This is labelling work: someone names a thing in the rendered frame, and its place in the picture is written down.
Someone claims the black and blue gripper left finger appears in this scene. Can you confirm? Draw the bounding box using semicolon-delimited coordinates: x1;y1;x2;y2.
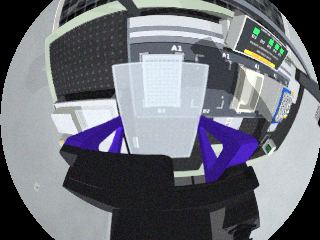
64;116;124;153

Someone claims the white ready panel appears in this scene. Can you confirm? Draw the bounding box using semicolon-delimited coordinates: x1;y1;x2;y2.
258;134;276;156

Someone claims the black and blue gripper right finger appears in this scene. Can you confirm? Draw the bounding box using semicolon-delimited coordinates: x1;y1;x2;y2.
197;115;258;182

